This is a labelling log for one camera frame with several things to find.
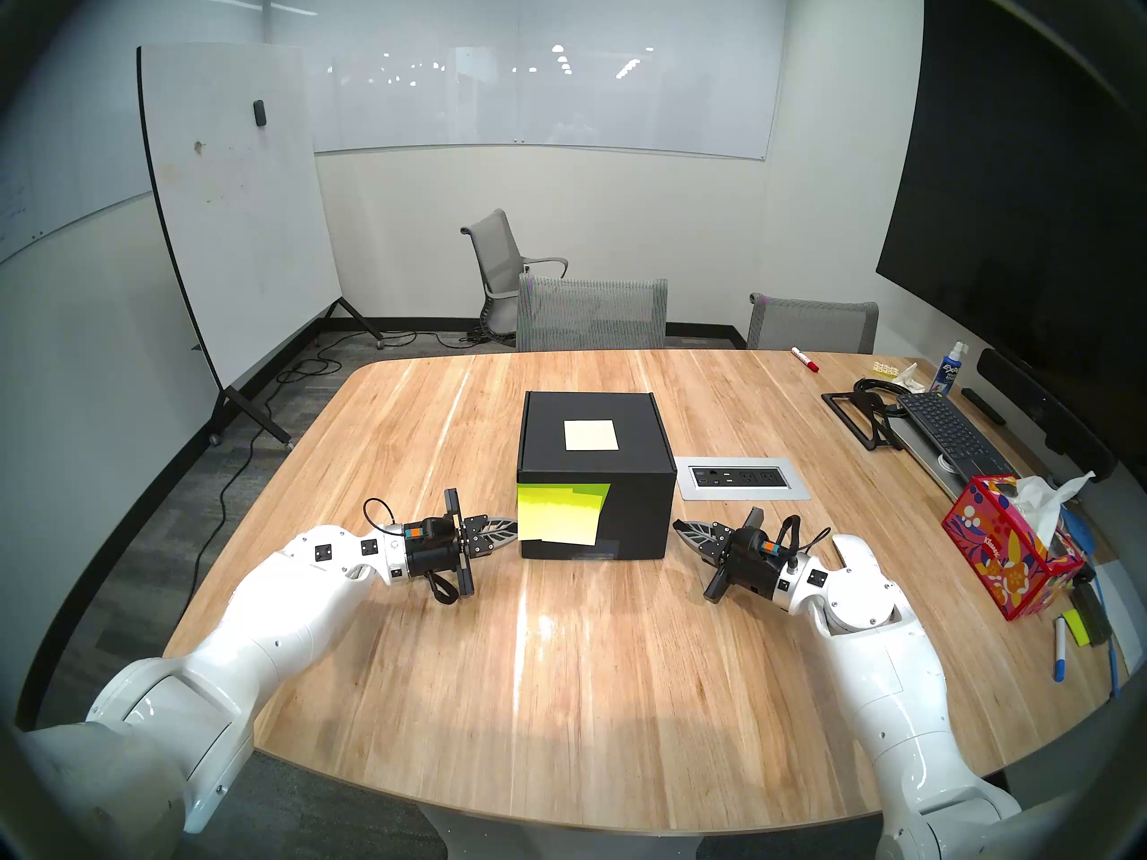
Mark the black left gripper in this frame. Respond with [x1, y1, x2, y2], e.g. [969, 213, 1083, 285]
[407, 488, 519, 605]

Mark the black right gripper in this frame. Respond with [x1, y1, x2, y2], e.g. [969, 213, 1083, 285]
[671, 507, 777, 605]

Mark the black cardboard box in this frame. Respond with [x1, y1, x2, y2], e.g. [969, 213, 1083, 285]
[515, 391, 677, 562]

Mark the red floral tissue box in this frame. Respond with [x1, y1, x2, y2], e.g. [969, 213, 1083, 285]
[941, 475, 1087, 622]

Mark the silver table power outlet panel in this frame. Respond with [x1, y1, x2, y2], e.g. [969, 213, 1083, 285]
[672, 456, 811, 502]

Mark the neon yellow sticky note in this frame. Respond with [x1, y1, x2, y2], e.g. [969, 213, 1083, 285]
[517, 482, 612, 546]

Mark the black folding laptop stand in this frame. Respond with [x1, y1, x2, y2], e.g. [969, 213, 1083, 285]
[821, 389, 906, 452]

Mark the silver keyboard tray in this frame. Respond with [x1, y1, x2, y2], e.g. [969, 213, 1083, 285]
[887, 415, 1018, 501]

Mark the grey mesh office chair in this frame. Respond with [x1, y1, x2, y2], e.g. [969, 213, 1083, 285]
[746, 293, 880, 353]
[515, 274, 669, 352]

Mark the black keyboard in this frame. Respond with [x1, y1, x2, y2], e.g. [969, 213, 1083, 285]
[896, 391, 1018, 478]

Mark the grey office chair with armrests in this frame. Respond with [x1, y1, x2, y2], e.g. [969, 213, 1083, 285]
[460, 209, 569, 340]

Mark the whiteboard cleaner spray bottle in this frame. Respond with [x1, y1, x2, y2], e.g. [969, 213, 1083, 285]
[929, 340, 970, 396]

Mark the white tissue sheet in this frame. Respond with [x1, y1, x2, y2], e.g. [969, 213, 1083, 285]
[1011, 470, 1098, 546]

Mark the black video conference bar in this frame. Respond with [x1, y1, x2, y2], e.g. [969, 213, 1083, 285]
[975, 348, 1117, 483]

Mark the blue plastic swatter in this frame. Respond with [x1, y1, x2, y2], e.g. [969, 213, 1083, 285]
[1065, 507, 1123, 698]

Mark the mobile whiteboard on stand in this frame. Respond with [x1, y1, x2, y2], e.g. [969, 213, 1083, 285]
[136, 43, 386, 447]

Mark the black felt board eraser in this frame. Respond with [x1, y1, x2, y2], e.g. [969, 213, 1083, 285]
[1071, 580, 1115, 646]

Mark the white paper sheet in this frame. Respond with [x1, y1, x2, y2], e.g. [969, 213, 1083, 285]
[1098, 563, 1147, 671]

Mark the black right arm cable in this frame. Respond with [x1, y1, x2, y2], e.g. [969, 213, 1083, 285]
[775, 513, 834, 563]

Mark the black floor cable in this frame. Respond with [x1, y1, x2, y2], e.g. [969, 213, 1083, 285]
[197, 328, 485, 555]

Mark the large wall glass whiteboard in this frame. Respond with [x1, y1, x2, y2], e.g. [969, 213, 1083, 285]
[269, 0, 789, 160]

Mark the large black wall screen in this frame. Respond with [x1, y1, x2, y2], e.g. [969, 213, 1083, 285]
[875, 0, 1147, 420]

